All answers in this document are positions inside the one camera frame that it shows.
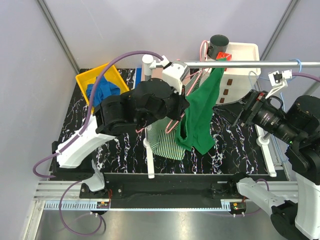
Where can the metal clothes rail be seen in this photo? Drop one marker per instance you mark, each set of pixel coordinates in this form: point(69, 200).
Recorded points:
point(252, 64)

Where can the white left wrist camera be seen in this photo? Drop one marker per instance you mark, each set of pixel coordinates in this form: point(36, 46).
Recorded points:
point(174, 74)

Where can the black marbled mat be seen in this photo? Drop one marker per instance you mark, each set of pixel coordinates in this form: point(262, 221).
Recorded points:
point(235, 150)

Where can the white drawer unit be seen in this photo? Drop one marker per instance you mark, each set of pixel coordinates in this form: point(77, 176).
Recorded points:
point(237, 82)

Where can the green white striped tank top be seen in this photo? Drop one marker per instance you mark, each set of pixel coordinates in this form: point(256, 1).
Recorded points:
point(162, 144)

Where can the white rack foot bar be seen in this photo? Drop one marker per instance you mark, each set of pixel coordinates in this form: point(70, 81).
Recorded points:
point(149, 155)

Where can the light blue wire hanger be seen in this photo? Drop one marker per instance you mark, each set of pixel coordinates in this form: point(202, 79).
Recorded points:
point(280, 154)

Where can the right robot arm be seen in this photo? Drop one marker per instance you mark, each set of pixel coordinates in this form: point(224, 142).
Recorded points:
point(299, 128)

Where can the red plastic block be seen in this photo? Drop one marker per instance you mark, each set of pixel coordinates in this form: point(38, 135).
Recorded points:
point(224, 55)

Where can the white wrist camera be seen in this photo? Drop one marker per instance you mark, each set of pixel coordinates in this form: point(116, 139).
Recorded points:
point(278, 81)
point(174, 74)

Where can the blue framed pink board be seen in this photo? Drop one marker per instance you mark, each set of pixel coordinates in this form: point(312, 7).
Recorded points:
point(140, 76)

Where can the white grey rack post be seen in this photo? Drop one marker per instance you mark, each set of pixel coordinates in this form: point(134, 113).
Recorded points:
point(147, 61)

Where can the blue tank top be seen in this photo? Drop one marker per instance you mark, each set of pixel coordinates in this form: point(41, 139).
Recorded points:
point(104, 89)

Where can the dark grey mug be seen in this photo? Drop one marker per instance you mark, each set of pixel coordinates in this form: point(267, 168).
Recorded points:
point(217, 43)

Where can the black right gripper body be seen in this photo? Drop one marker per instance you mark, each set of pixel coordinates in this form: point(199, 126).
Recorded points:
point(253, 101)

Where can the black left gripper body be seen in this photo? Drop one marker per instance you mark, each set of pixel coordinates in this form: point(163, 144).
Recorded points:
point(174, 105)

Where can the yellow plastic bin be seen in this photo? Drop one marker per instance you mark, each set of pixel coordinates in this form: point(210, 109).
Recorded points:
point(87, 79)

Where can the pink wire hanger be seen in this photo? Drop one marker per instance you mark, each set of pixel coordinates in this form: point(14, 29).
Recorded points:
point(202, 56)
point(164, 64)

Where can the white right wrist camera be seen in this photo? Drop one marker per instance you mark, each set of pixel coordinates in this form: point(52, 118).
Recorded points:
point(278, 81)

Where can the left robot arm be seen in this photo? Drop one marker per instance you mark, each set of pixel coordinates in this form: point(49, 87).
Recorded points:
point(136, 109)

